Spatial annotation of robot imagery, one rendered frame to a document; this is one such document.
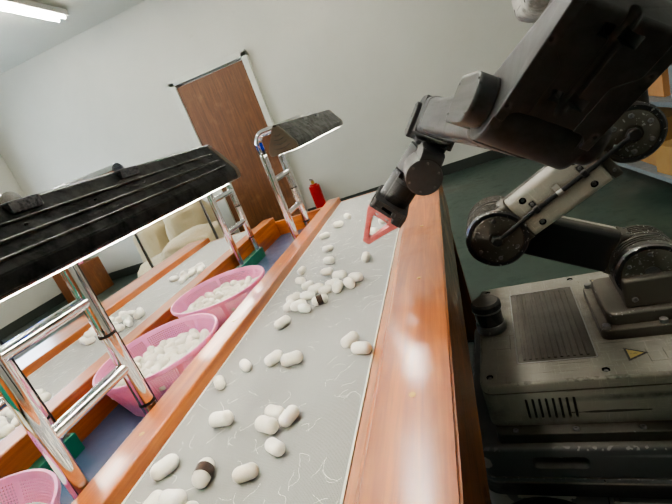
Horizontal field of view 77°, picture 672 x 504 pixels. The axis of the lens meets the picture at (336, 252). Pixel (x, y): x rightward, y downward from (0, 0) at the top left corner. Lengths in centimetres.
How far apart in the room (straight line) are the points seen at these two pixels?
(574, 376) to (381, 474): 59
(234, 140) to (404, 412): 516
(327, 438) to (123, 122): 587
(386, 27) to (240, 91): 181
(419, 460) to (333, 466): 11
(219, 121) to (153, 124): 90
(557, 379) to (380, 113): 447
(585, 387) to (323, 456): 59
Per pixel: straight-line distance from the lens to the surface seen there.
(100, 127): 643
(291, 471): 54
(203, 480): 58
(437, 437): 46
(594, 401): 99
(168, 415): 72
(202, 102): 564
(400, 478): 44
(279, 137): 111
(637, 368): 98
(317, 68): 525
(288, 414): 59
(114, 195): 55
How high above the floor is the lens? 108
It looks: 17 degrees down
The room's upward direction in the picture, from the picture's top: 21 degrees counter-clockwise
